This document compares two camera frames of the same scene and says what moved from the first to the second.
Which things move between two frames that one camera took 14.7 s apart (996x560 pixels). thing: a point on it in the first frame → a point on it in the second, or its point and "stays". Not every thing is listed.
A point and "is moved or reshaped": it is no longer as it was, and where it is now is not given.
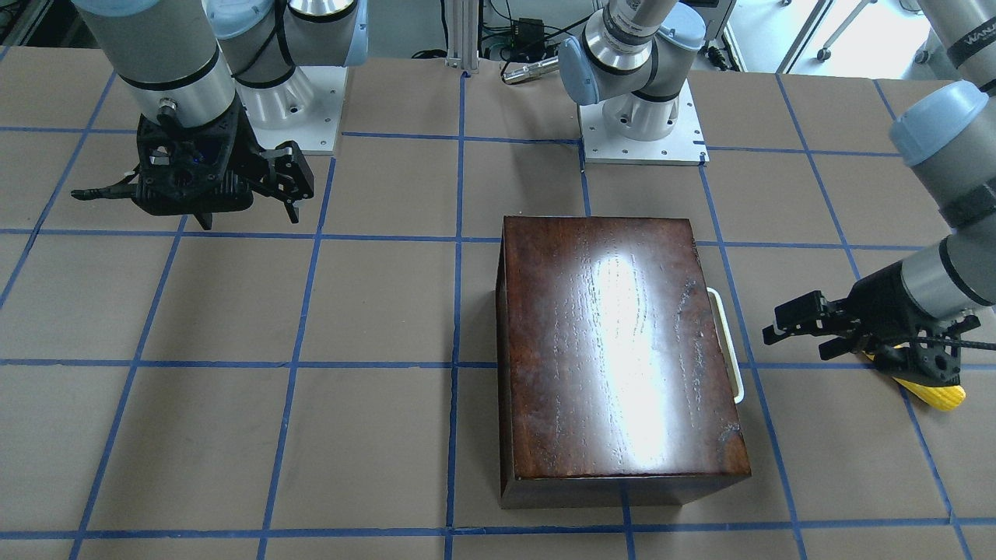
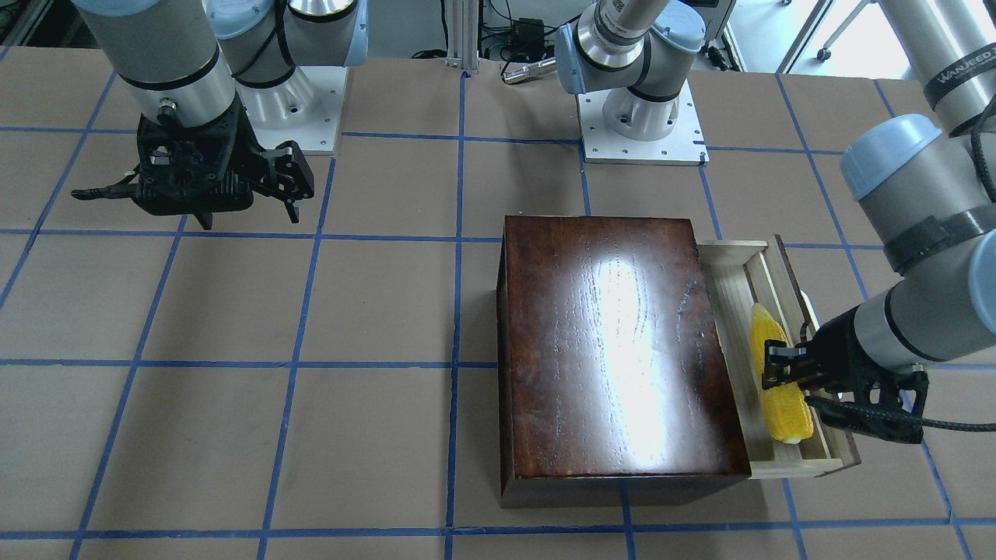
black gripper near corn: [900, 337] → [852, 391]
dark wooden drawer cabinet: [612, 385] stays
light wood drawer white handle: [740, 398] is moved or reshaped
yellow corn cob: [936, 397] → [788, 405]
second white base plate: [685, 145] stays
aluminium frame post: [463, 35] stays
